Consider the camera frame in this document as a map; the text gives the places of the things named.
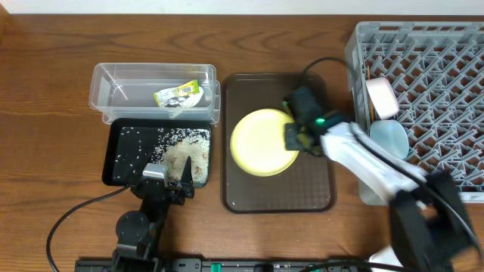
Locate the dark brown serving tray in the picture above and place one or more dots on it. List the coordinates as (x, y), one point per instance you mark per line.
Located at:
(307, 185)

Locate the white pink bowl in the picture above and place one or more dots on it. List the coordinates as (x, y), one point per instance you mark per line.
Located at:
(382, 97)

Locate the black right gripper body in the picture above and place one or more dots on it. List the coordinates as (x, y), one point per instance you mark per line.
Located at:
(294, 140)

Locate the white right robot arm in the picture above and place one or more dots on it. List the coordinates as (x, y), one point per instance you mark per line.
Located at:
(428, 223)

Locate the blue bowl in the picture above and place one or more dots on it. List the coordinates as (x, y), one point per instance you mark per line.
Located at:
(391, 136)

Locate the grey dishwasher rack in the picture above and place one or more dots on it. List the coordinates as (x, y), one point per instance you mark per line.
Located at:
(436, 72)

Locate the yellow plate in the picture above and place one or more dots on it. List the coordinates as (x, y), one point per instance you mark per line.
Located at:
(257, 143)

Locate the rice food scraps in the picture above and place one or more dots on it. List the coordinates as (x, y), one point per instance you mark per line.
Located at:
(165, 146)

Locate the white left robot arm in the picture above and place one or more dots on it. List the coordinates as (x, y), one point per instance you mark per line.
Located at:
(139, 231)

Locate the yellow green snack wrapper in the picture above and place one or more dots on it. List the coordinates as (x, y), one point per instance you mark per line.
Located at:
(163, 98)

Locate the clear plastic bin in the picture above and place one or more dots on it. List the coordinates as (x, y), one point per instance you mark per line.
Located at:
(127, 90)

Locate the black plastic tray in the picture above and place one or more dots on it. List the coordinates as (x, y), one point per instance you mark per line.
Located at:
(115, 129)

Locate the wooden chopstick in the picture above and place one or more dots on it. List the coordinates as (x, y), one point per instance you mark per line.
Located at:
(371, 106)

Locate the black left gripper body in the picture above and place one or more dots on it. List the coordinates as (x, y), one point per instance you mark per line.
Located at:
(162, 191)

